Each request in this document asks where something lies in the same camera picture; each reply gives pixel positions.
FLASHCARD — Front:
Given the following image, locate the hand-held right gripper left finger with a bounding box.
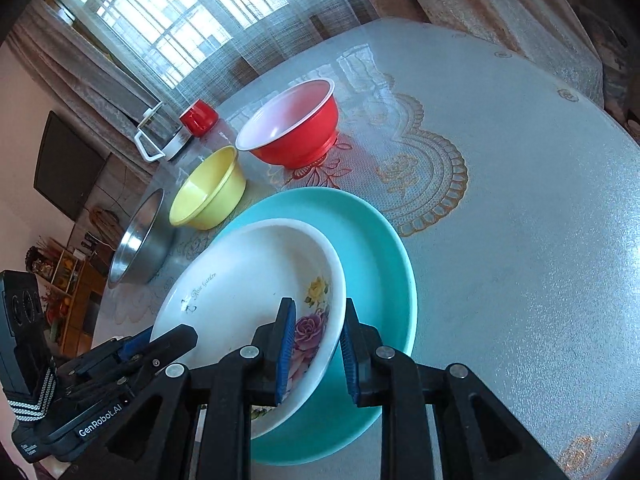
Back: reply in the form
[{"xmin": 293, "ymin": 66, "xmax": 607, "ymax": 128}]
[{"xmin": 87, "ymin": 297, "xmax": 297, "ymax": 480}]

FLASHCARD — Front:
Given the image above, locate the yellow bowl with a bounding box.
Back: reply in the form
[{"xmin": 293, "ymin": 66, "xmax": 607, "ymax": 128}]
[{"xmin": 169, "ymin": 145, "xmax": 247, "ymax": 231}]

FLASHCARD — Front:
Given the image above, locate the red bowl with white inside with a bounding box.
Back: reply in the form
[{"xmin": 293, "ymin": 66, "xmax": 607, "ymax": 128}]
[{"xmin": 235, "ymin": 78, "xmax": 339, "ymax": 168}]

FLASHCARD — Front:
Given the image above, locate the lace tablecloth with gold embroidery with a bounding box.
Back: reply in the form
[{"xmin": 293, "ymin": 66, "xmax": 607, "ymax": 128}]
[{"xmin": 90, "ymin": 17, "xmax": 640, "ymax": 480}]

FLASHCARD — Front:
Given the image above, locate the white floral bowl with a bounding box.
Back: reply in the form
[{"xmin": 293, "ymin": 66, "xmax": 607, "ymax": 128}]
[{"xmin": 150, "ymin": 218, "xmax": 347, "ymax": 442}]

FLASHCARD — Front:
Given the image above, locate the wooden shelf cabinet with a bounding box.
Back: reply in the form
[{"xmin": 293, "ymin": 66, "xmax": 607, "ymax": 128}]
[{"xmin": 25, "ymin": 240, "xmax": 108, "ymax": 356}]

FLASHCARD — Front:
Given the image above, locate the black flat television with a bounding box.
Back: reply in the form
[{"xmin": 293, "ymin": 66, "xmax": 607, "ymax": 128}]
[{"xmin": 32, "ymin": 110, "xmax": 108, "ymax": 221}]

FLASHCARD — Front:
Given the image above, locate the teal plate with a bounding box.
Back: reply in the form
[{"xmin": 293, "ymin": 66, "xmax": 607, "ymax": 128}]
[{"xmin": 212, "ymin": 186, "xmax": 418, "ymax": 466}]

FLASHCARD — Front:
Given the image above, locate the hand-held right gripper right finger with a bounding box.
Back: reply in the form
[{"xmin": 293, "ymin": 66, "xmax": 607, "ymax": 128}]
[{"xmin": 340, "ymin": 297, "xmax": 571, "ymax": 480}]

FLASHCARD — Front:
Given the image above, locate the black white striped strap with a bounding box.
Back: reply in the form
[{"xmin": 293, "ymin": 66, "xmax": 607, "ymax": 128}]
[{"xmin": 7, "ymin": 364, "xmax": 59, "ymax": 422}]

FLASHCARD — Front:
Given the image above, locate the tan hanging cloth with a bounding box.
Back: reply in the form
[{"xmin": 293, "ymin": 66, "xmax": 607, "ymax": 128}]
[{"xmin": 89, "ymin": 207, "xmax": 122, "ymax": 247}]

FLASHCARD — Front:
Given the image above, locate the stainless steel bowl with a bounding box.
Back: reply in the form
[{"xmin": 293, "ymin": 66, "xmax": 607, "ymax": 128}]
[{"xmin": 108, "ymin": 188, "xmax": 173, "ymax": 288}]

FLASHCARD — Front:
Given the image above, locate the red cup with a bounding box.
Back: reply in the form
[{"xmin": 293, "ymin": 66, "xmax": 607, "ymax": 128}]
[{"xmin": 179, "ymin": 100, "xmax": 219, "ymax": 137}]

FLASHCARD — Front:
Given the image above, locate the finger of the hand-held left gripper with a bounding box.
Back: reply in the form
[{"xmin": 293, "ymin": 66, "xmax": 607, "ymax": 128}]
[
  {"xmin": 120, "ymin": 324, "xmax": 199, "ymax": 377},
  {"xmin": 60, "ymin": 327, "xmax": 155, "ymax": 377}
]

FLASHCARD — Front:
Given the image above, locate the glass pitcher with white handle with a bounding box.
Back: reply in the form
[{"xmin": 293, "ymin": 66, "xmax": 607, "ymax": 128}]
[{"xmin": 134, "ymin": 101, "xmax": 193, "ymax": 162}]

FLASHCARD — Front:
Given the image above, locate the window with white frame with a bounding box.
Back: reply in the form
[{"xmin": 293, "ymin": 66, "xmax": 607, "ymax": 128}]
[{"xmin": 70, "ymin": 0, "xmax": 336, "ymax": 91}]

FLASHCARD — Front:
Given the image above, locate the white sheer curtain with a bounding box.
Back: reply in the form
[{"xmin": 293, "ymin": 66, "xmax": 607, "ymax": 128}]
[{"xmin": 50, "ymin": 0, "xmax": 386, "ymax": 111}]

